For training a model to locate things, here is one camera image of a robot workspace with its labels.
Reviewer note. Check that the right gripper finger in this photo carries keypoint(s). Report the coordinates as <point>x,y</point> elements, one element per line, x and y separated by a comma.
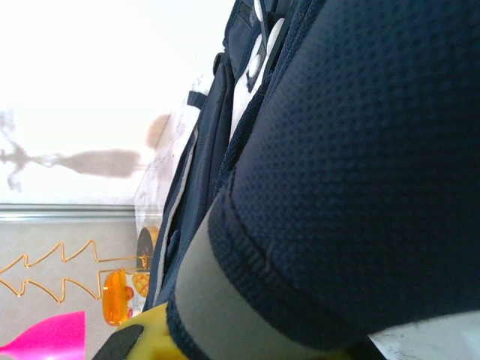
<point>150,333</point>

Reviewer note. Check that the navy blue backpack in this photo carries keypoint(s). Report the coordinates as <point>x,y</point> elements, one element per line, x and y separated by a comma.
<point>356,168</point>

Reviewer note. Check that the orange translucent cup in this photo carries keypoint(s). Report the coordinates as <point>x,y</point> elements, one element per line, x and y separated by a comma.
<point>114,296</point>

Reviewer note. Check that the pink goblet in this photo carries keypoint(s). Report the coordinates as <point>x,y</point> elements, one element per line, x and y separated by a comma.
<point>56,333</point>

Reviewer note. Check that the aluminium frame post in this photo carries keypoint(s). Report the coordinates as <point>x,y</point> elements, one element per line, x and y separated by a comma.
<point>56,212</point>

